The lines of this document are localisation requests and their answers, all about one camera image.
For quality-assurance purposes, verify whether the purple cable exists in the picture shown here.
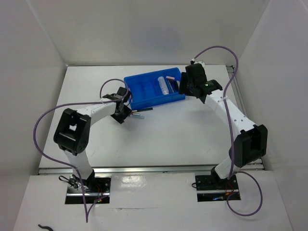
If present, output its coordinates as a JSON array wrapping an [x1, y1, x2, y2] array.
[[33, 78, 133, 222], [192, 45, 263, 214]]

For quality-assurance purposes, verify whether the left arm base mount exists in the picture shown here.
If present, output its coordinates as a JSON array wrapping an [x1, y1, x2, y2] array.
[[58, 176, 111, 205]]

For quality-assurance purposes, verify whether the eyeshadow palette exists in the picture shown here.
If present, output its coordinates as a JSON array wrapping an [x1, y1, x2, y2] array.
[[168, 80, 175, 93]]

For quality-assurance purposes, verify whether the blue plastic compartment tray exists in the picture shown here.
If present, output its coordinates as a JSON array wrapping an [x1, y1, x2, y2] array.
[[124, 67, 185, 110]]

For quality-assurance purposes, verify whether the black hook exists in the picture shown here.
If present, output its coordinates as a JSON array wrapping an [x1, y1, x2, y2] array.
[[38, 224, 53, 231]]

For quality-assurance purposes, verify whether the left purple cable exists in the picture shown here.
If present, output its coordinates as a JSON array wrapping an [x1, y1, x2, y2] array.
[[33, 78, 133, 222]]

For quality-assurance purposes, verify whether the aluminium side rail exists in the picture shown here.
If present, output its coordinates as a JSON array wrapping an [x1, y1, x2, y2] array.
[[226, 65, 265, 171]]

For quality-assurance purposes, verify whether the silver blue mascara tube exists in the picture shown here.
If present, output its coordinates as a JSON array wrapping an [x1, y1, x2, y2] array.
[[131, 114, 144, 119]]

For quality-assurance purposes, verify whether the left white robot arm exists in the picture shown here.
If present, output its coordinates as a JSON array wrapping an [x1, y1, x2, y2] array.
[[53, 87, 132, 192]]

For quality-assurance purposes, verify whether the aluminium front rail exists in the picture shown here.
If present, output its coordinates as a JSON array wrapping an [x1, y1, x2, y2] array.
[[38, 165, 217, 176]]

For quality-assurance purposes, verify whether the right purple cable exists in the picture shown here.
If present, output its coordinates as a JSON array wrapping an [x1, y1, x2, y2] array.
[[192, 45, 263, 214]]

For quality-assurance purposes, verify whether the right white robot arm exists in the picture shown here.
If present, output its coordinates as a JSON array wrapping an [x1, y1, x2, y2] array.
[[179, 64, 268, 189]]

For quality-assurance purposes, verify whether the white cosmetic tube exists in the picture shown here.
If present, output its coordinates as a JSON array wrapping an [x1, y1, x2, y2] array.
[[157, 76, 169, 95]]

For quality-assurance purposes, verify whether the round powder compact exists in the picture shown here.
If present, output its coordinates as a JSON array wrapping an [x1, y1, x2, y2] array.
[[173, 80, 180, 91]]

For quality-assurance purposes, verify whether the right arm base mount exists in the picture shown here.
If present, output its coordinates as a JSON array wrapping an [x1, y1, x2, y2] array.
[[191, 175, 241, 202]]

